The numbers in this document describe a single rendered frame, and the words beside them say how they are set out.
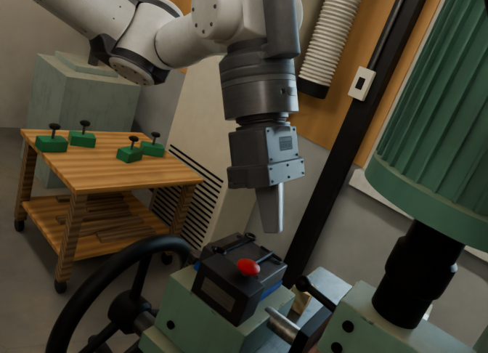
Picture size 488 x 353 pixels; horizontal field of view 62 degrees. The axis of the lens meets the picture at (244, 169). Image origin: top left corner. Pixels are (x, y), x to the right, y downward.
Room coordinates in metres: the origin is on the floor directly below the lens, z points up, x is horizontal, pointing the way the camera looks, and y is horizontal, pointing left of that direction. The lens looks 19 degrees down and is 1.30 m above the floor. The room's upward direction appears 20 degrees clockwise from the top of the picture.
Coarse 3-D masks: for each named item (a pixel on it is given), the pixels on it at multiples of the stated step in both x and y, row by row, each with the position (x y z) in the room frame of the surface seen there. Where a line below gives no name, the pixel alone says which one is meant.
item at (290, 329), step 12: (276, 312) 0.46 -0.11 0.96; (324, 312) 0.45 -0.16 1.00; (276, 324) 0.45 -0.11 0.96; (288, 324) 0.45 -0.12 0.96; (312, 324) 0.42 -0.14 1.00; (324, 324) 0.44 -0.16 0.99; (288, 336) 0.44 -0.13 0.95; (300, 336) 0.40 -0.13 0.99; (312, 336) 0.41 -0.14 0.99; (300, 348) 0.40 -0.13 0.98
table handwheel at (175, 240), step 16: (144, 240) 0.53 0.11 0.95; (160, 240) 0.55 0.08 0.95; (176, 240) 0.58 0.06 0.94; (112, 256) 0.49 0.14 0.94; (128, 256) 0.50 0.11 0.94; (144, 256) 0.52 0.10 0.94; (96, 272) 0.47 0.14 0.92; (112, 272) 0.47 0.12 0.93; (144, 272) 0.54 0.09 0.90; (80, 288) 0.45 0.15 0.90; (96, 288) 0.45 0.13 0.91; (80, 304) 0.44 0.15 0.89; (112, 304) 0.53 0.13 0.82; (128, 304) 0.53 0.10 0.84; (144, 304) 0.54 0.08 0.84; (64, 320) 0.42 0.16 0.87; (112, 320) 0.52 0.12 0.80; (128, 320) 0.51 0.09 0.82; (144, 320) 0.52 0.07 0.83; (64, 336) 0.42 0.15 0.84; (96, 336) 0.50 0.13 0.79; (48, 352) 0.42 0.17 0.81; (64, 352) 0.42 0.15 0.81; (80, 352) 0.47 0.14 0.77; (128, 352) 0.57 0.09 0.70
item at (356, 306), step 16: (352, 288) 0.41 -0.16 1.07; (368, 288) 0.42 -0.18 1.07; (352, 304) 0.37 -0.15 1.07; (368, 304) 0.38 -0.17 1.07; (336, 320) 0.37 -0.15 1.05; (352, 320) 0.36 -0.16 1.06; (368, 320) 0.36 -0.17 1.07; (384, 320) 0.36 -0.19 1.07; (336, 336) 0.37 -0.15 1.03; (352, 336) 0.36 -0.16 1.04; (368, 336) 0.35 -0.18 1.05; (384, 336) 0.35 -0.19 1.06; (400, 336) 0.35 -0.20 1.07; (416, 336) 0.36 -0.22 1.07; (432, 336) 0.37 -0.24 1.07; (448, 336) 0.38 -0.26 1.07; (336, 352) 0.36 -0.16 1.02; (352, 352) 0.36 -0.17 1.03; (368, 352) 0.35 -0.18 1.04; (384, 352) 0.34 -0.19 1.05; (400, 352) 0.34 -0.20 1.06; (416, 352) 0.33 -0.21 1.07; (432, 352) 0.34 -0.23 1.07; (448, 352) 0.35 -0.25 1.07; (464, 352) 0.36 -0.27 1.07
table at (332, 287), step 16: (320, 272) 0.72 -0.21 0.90; (320, 288) 0.66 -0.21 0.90; (336, 288) 0.68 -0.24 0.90; (320, 304) 0.61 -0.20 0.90; (336, 304) 0.63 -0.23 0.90; (304, 320) 0.55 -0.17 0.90; (144, 336) 0.45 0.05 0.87; (160, 336) 0.45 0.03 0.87; (272, 336) 0.49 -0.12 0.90; (144, 352) 0.44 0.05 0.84; (160, 352) 0.43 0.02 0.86; (176, 352) 0.43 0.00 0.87; (256, 352) 0.45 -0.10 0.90; (272, 352) 0.46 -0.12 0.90
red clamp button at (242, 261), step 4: (240, 260) 0.46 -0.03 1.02; (244, 260) 0.46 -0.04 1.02; (248, 260) 0.46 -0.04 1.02; (252, 260) 0.47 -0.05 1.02; (240, 264) 0.45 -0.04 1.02; (244, 264) 0.45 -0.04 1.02; (248, 264) 0.45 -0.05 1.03; (252, 264) 0.45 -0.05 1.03; (256, 264) 0.46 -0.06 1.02; (240, 268) 0.44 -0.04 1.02; (244, 268) 0.44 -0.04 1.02; (248, 268) 0.44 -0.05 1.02; (252, 268) 0.45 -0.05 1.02; (256, 268) 0.45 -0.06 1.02; (244, 272) 0.44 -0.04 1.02; (248, 272) 0.44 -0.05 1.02; (252, 272) 0.44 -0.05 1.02; (256, 272) 0.45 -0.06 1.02
